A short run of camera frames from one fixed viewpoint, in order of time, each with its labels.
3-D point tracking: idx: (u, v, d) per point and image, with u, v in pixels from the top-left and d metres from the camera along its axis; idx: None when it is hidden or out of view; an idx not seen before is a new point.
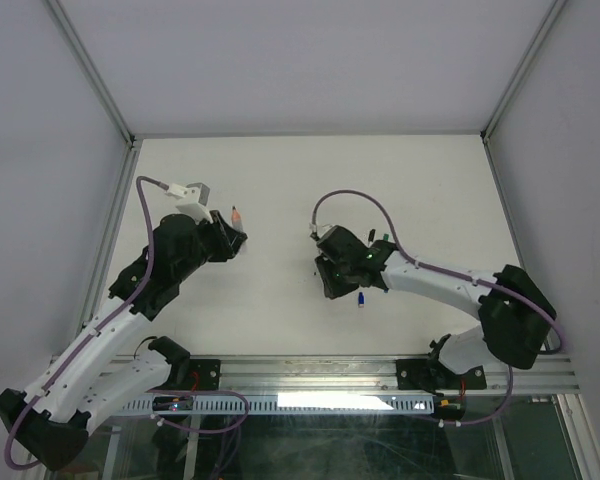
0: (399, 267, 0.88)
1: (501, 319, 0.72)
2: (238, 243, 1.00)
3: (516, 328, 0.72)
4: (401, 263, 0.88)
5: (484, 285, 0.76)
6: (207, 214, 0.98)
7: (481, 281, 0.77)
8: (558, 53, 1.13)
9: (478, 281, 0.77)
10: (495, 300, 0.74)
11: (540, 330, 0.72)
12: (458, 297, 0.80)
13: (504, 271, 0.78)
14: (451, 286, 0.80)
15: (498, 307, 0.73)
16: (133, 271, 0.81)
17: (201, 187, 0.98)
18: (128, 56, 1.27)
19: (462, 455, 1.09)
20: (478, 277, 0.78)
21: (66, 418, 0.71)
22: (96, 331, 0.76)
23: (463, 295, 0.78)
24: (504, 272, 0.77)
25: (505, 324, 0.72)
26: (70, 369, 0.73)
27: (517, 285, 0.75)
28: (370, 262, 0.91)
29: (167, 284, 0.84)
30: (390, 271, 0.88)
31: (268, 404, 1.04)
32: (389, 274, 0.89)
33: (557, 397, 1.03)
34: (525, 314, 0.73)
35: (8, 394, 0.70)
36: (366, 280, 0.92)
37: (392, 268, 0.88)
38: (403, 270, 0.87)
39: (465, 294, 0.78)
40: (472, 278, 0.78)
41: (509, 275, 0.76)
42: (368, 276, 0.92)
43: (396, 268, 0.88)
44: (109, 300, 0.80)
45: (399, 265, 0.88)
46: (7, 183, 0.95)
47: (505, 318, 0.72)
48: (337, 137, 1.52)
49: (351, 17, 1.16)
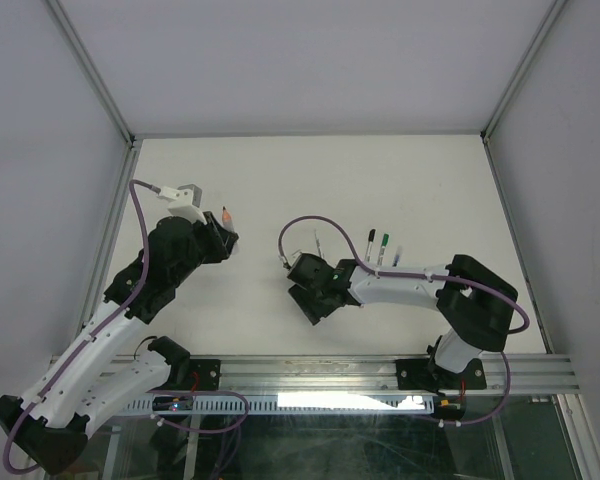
0: (363, 281, 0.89)
1: (459, 309, 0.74)
2: (231, 244, 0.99)
3: (480, 315, 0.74)
4: (363, 277, 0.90)
5: (439, 279, 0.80)
6: (200, 215, 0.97)
7: (435, 277, 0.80)
8: (558, 52, 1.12)
9: (433, 277, 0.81)
10: (451, 292, 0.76)
11: (506, 311, 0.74)
12: (418, 296, 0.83)
13: (455, 261, 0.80)
14: (411, 287, 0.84)
15: (455, 299, 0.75)
16: (128, 274, 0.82)
17: (193, 190, 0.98)
18: (128, 56, 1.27)
19: (462, 455, 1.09)
20: (432, 274, 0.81)
21: (63, 423, 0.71)
22: (90, 337, 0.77)
23: (423, 294, 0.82)
24: (455, 261, 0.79)
25: (466, 313, 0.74)
26: (66, 375, 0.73)
27: (469, 272, 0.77)
28: (337, 282, 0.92)
29: (163, 287, 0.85)
30: (355, 286, 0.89)
31: (268, 404, 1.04)
32: (355, 290, 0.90)
33: (557, 397, 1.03)
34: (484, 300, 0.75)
35: (4, 401, 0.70)
36: (338, 299, 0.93)
37: (357, 283, 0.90)
38: (368, 283, 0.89)
39: (424, 292, 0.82)
40: (426, 275, 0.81)
41: (460, 263, 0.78)
42: (340, 295, 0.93)
43: (360, 283, 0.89)
44: (105, 305, 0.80)
45: (362, 279, 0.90)
46: (8, 184, 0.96)
47: (463, 308, 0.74)
48: (336, 136, 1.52)
49: (350, 17, 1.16)
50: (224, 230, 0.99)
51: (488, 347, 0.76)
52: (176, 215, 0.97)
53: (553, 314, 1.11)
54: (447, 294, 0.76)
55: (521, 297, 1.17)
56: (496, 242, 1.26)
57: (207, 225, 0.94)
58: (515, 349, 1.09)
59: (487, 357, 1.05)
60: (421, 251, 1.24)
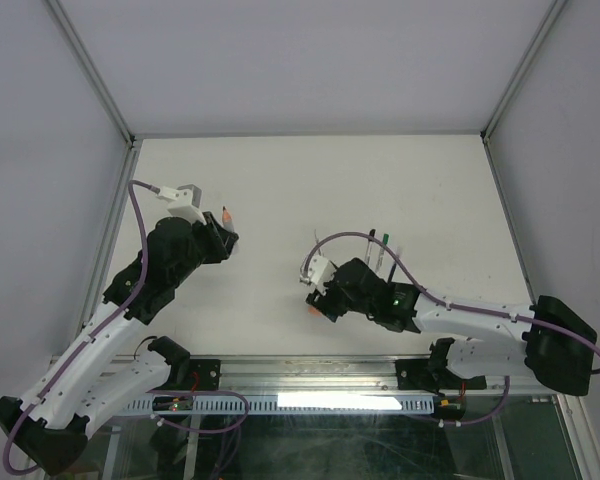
0: (429, 311, 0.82)
1: (549, 356, 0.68)
2: (231, 245, 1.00)
3: (566, 363, 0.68)
4: (430, 307, 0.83)
5: (525, 321, 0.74)
6: (199, 216, 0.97)
7: (520, 318, 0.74)
8: (558, 53, 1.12)
9: (517, 318, 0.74)
10: (540, 337, 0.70)
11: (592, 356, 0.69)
12: (500, 336, 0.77)
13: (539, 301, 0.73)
14: (490, 325, 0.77)
15: (544, 344, 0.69)
16: (128, 275, 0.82)
17: (193, 189, 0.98)
18: (128, 56, 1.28)
19: (462, 455, 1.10)
20: (517, 314, 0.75)
21: (62, 424, 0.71)
22: (90, 338, 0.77)
23: (506, 335, 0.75)
24: (540, 303, 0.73)
25: (555, 360, 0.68)
26: (65, 376, 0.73)
27: (556, 315, 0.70)
28: (397, 310, 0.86)
29: (163, 288, 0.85)
30: (422, 316, 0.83)
31: (268, 404, 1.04)
32: (420, 320, 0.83)
33: (557, 398, 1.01)
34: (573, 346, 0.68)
35: (4, 401, 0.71)
36: (398, 326, 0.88)
37: (423, 314, 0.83)
38: (436, 315, 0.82)
39: (506, 334, 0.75)
40: (510, 315, 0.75)
41: (545, 304, 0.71)
42: (399, 322, 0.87)
43: (427, 314, 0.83)
44: (104, 306, 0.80)
45: (428, 309, 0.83)
46: (8, 185, 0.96)
47: (553, 354, 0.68)
48: (337, 137, 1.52)
49: (350, 17, 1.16)
50: (223, 230, 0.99)
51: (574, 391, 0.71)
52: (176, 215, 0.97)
53: None
54: (534, 340, 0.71)
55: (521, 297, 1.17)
56: (496, 242, 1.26)
57: (207, 225, 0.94)
58: None
59: None
60: (422, 252, 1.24)
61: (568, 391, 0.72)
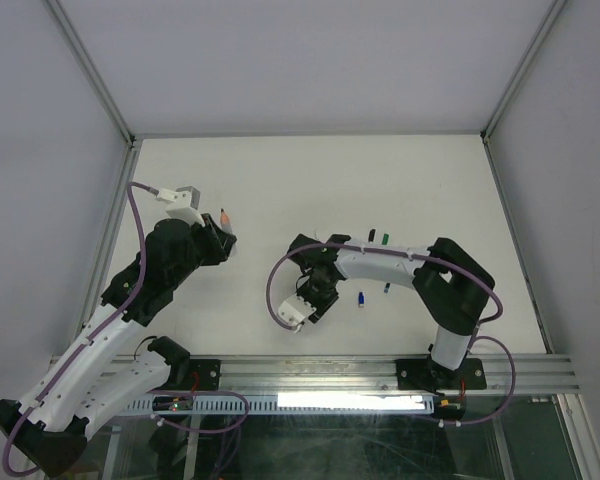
0: (348, 256, 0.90)
1: (433, 287, 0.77)
2: (229, 247, 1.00)
3: (451, 296, 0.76)
4: (349, 252, 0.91)
5: (419, 259, 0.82)
6: (199, 218, 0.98)
7: (416, 256, 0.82)
8: (558, 53, 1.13)
9: (413, 257, 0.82)
10: (429, 272, 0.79)
11: (480, 297, 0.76)
12: (398, 273, 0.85)
13: (437, 243, 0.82)
14: (391, 264, 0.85)
15: (432, 278, 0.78)
16: (126, 277, 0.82)
17: (191, 191, 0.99)
18: (127, 56, 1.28)
19: (463, 455, 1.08)
20: (413, 253, 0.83)
21: (62, 426, 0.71)
22: (89, 340, 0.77)
23: (402, 271, 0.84)
24: (437, 244, 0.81)
25: (439, 292, 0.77)
26: (63, 378, 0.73)
27: (449, 255, 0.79)
28: (325, 256, 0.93)
29: (161, 290, 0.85)
30: (341, 260, 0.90)
31: (268, 404, 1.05)
32: (340, 264, 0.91)
33: (557, 398, 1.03)
34: (463, 286, 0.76)
35: (4, 404, 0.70)
36: (324, 272, 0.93)
37: (342, 257, 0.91)
38: (353, 258, 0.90)
39: (403, 270, 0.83)
40: (408, 254, 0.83)
41: (441, 246, 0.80)
42: (326, 268, 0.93)
43: (346, 257, 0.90)
44: (102, 307, 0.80)
45: (347, 254, 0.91)
46: (8, 186, 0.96)
47: (438, 287, 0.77)
48: (337, 137, 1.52)
49: (351, 17, 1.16)
50: (222, 232, 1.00)
51: (459, 330, 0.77)
52: (176, 215, 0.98)
53: (552, 314, 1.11)
54: (424, 273, 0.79)
55: (521, 298, 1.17)
56: (496, 242, 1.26)
57: (206, 227, 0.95)
58: (515, 348, 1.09)
59: (488, 357, 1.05)
60: None
61: (456, 332, 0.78)
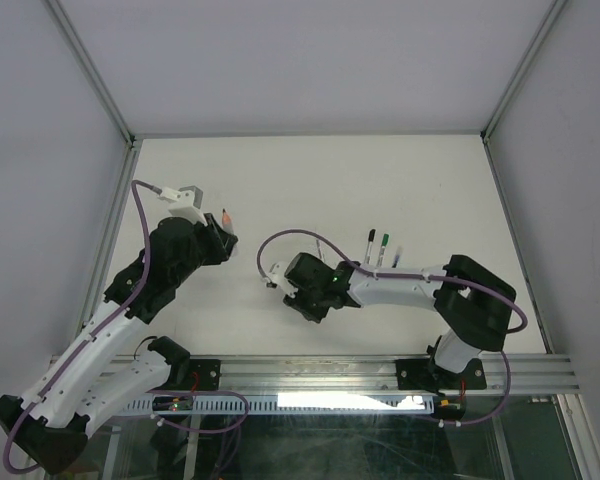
0: (361, 283, 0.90)
1: (456, 309, 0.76)
2: (230, 246, 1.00)
3: (475, 314, 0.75)
4: (362, 279, 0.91)
5: (437, 279, 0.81)
6: (201, 218, 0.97)
7: (433, 277, 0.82)
8: (558, 53, 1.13)
9: (431, 277, 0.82)
10: (449, 292, 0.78)
11: (503, 311, 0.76)
12: (417, 296, 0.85)
13: (452, 261, 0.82)
14: (408, 287, 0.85)
15: (453, 298, 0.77)
16: (129, 274, 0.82)
17: (194, 191, 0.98)
18: (127, 56, 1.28)
19: (462, 455, 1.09)
20: (430, 273, 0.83)
21: (63, 423, 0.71)
22: (91, 337, 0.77)
23: (421, 294, 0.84)
24: (452, 262, 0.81)
25: (463, 313, 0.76)
26: (66, 375, 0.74)
27: (467, 272, 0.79)
28: (336, 285, 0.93)
29: (164, 287, 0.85)
30: (356, 288, 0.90)
31: (268, 404, 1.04)
32: (355, 292, 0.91)
33: (557, 398, 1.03)
34: (486, 302, 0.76)
35: (5, 400, 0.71)
36: (337, 302, 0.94)
37: (356, 285, 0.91)
38: (367, 285, 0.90)
39: (422, 293, 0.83)
40: (424, 275, 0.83)
41: (457, 264, 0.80)
42: (339, 298, 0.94)
43: (359, 285, 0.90)
44: (105, 304, 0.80)
45: (361, 281, 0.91)
46: (8, 185, 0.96)
47: (461, 307, 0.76)
48: (337, 137, 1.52)
49: (350, 17, 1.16)
50: (223, 232, 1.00)
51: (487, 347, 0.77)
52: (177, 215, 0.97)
53: (553, 314, 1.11)
54: (444, 294, 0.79)
55: (521, 298, 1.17)
56: (496, 242, 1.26)
57: (208, 226, 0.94)
58: (515, 348, 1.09)
59: (488, 357, 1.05)
60: (421, 251, 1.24)
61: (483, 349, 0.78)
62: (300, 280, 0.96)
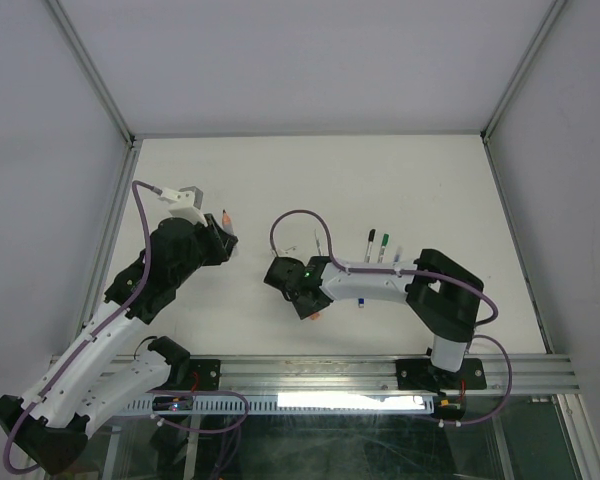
0: (334, 277, 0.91)
1: (427, 302, 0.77)
2: (231, 246, 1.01)
3: (445, 307, 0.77)
4: (335, 274, 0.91)
5: (408, 274, 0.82)
6: (200, 218, 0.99)
7: (404, 272, 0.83)
8: (558, 53, 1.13)
9: (402, 272, 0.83)
10: (420, 287, 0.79)
11: (473, 302, 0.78)
12: (389, 291, 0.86)
13: (422, 255, 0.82)
14: (380, 282, 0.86)
15: (424, 293, 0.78)
16: (129, 274, 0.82)
17: (194, 192, 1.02)
18: (128, 56, 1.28)
19: (462, 455, 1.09)
20: (401, 269, 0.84)
21: (63, 423, 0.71)
22: (91, 337, 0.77)
23: (392, 289, 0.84)
24: (422, 256, 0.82)
25: (434, 306, 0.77)
26: (66, 375, 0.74)
27: (436, 266, 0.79)
28: (309, 280, 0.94)
29: (164, 287, 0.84)
30: (327, 282, 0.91)
31: (268, 404, 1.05)
32: (327, 287, 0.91)
33: (557, 398, 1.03)
34: (456, 294, 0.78)
35: (5, 400, 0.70)
36: (310, 298, 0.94)
37: (328, 281, 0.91)
38: (339, 280, 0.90)
39: (394, 288, 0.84)
40: (395, 270, 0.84)
41: (428, 258, 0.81)
42: (311, 294, 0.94)
43: (331, 280, 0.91)
44: (106, 304, 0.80)
45: (333, 276, 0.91)
46: (8, 185, 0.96)
47: (432, 301, 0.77)
48: (338, 137, 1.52)
49: (350, 17, 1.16)
50: (223, 233, 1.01)
51: (458, 337, 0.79)
52: (177, 215, 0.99)
53: (553, 314, 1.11)
54: (415, 288, 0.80)
55: (522, 298, 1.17)
56: (496, 242, 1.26)
57: (208, 226, 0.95)
58: (515, 349, 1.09)
59: (488, 357, 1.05)
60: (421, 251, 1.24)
61: (454, 338, 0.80)
62: (276, 282, 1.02)
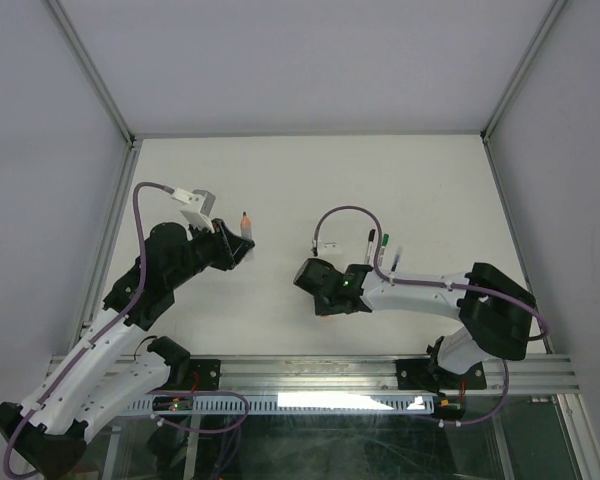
0: (377, 288, 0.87)
1: (481, 318, 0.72)
2: (243, 251, 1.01)
3: (500, 324, 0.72)
4: (378, 283, 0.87)
5: (459, 288, 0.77)
6: (208, 224, 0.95)
7: (455, 286, 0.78)
8: (558, 53, 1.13)
9: (453, 286, 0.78)
10: (472, 302, 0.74)
11: (525, 319, 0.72)
12: (437, 306, 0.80)
13: (475, 268, 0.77)
14: (429, 296, 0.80)
15: (478, 308, 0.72)
16: (128, 281, 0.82)
17: (205, 196, 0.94)
18: (127, 56, 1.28)
19: (462, 455, 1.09)
20: (452, 282, 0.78)
21: (62, 430, 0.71)
22: (90, 344, 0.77)
23: (442, 303, 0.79)
24: (475, 270, 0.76)
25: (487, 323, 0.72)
26: (65, 383, 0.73)
27: (489, 281, 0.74)
28: (349, 289, 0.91)
29: (162, 294, 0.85)
30: (368, 292, 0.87)
31: (268, 404, 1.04)
32: (368, 298, 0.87)
33: (557, 397, 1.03)
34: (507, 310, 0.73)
35: (5, 408, 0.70)
36: (348, 307, 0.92)
37: (370, 291, 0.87)
38: (382, 290, 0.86)
39: (444, 302, 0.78)
40: (446, 284, 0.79)
41: (480, 272, 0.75)
42: (349, 303, 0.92)
43: (373, 290, 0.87)
44: (103, 311, 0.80)
45: (375, 285, 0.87)
46: (8, 186, 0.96)
47: (486, 317, 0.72)
48: (338, 137, 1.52)
49: (349, 17, 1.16)
50: (238, 238, 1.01)
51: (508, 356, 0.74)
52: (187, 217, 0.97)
53: (553, 314, 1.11)
54: (467, 304, 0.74)
55: None
56: (496, 242, 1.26)
57: (215, 232, 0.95)
58: None
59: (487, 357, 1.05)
60: (421, 251, 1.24)
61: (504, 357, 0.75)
62: (309, 284, 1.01)
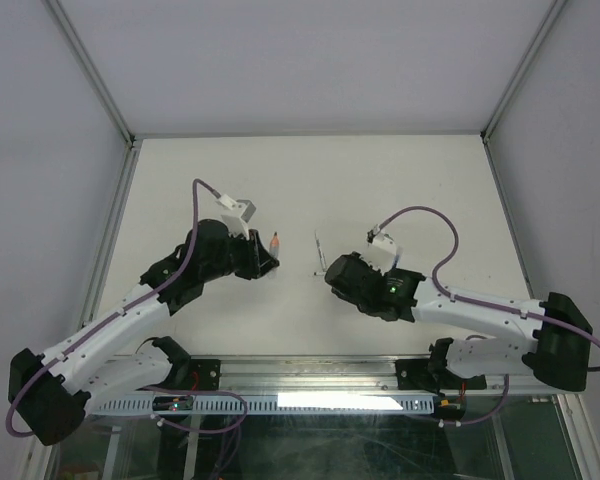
0: (431, 301, 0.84)
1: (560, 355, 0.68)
2: (268, 267, 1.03)
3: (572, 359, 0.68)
4: (433, 296, 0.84)
5: (536, 318, 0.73)
6: (245, 231, 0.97)
7: (531, 314, 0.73)
8: (559, 53, 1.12)
9: (528, 315, 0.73)
10: (551, 336, 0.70)
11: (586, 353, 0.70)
12: (505, 332, 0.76)
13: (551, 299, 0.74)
14: (498, 320, 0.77)
15: (556, 344, 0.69)
16: (165, 265, 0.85)
17: (249, 204, 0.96)
18: (127, 56, 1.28)
19: (462, 455, 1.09)
20: (528, 310, 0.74)
21: (72, 390, 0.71)
22: (123, 310, 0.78)
23: (514, 331, 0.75)
24: (551, 300, 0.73)
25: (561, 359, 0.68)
26: (92, 341, 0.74)
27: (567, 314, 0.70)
28: (394, 297, 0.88)
29: (193, 284, 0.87)
30: (422, 306, 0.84)
31: (268, 404, 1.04)
32: (420, 310, 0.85)
33: (557, 397, 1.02)
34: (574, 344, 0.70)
35: (25, 355, 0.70)
36: (391, 313, 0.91)
37: (424, 303, 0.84)
38: (439, 304, 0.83)
39: (516, 330, 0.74)
40: (521, 310, 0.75)
41: (558, 304, 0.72)
42: (393, 310, 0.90)
43: (429, 303, 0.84)
44: (139, 287, 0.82)
45: (431, 299, 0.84)
46: (7, 185, 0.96)
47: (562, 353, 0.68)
48: (338, 137, 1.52)
49: (349, 16, 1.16)
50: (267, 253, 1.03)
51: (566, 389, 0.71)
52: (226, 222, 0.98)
53: None
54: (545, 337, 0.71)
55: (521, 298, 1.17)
56: (496, 242, 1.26)
57: (249, 241, 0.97)
58: None
59: None
60: (421, 251, 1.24)
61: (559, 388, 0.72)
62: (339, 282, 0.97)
